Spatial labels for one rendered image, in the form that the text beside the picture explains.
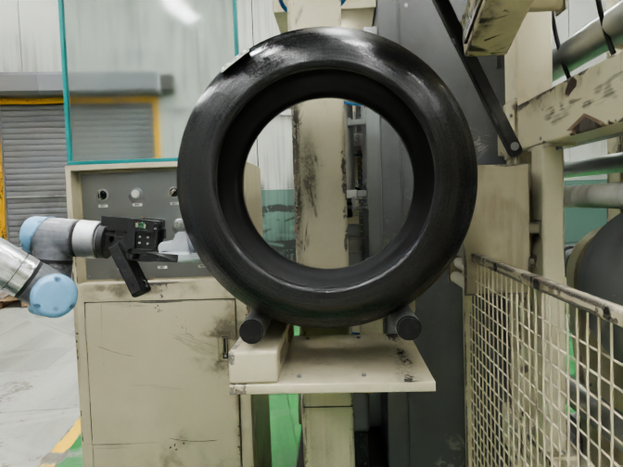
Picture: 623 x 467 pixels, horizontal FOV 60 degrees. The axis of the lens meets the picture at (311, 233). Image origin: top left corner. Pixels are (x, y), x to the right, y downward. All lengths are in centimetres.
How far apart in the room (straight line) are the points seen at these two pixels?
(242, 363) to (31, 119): 997
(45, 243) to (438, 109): 78
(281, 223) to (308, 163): 865
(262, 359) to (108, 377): 94
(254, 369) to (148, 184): 93
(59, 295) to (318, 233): 61
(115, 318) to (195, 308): 25
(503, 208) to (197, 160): 70
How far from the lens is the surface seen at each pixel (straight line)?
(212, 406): 180
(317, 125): 134
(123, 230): 113
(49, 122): 1071
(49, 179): 1067
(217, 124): 98
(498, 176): 131
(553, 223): 136
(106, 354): 185
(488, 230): 130
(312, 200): 133
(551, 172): 136
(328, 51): 98
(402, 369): 108
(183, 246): 109
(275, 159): 1006
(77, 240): 115
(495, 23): 123
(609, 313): 70
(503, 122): 133
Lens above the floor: 113
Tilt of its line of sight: 3 degrees down
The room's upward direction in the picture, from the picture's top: 2 degrees counter-clockwise
